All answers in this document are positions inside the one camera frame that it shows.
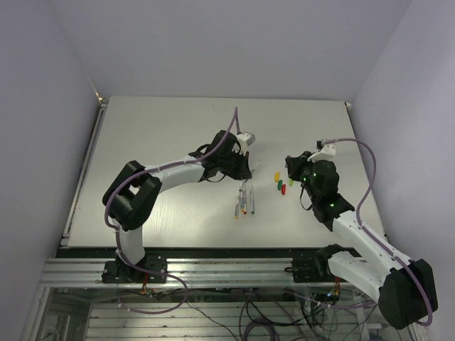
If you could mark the yellow whiteboard marker pen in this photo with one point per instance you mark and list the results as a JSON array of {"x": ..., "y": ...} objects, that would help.
[{"x": 242, "y": 198}]

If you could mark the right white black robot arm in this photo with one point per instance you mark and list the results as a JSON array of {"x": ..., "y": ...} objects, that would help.
[{"x": 403, "y": 288}]

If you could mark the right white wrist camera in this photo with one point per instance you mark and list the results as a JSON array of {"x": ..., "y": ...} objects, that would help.
[{"x": 325, "y": 151}]

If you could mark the aluminium frame rail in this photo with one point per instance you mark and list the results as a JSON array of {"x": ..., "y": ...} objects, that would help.
[{"x": 197, "y": 273}]

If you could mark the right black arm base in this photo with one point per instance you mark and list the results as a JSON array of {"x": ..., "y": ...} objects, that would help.
[{"x": 312, "y": 265}]

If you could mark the orange whiteboard marker pen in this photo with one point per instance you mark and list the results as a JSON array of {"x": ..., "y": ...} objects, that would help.
[{"x": 237, "y": 204}]

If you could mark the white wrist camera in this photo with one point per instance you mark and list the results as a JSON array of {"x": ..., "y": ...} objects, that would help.
[
  {"x": 246, "y": 138},
  {"x": 325, "y": 151}
]

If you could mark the purple whiteboard marker pen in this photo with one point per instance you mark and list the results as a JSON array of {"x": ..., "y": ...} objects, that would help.
[{"x": 254, "y": 168}]

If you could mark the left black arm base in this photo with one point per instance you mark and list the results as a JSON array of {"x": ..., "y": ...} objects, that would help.
[{"x": 118, "y": 272}]

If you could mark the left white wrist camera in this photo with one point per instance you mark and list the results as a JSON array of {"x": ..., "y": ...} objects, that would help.
[{"x": 246, "y": 138}]

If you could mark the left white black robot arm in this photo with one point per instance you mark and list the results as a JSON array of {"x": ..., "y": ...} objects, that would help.
[{"x": 131, "y": 197}]

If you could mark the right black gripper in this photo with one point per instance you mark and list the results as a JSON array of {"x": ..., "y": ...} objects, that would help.
[{"x": 296, "y": 164}]

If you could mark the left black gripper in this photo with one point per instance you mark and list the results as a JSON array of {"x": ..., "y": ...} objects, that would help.
[{"x": 243, "y": 172}]

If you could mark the red whiteboard marker pen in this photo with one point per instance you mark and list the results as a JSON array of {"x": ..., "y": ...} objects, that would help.
[{"x": 246, "y": 199}]

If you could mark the green whiteboard marker pen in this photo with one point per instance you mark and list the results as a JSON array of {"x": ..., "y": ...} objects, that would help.
[{"x": 252, "y": 199}]

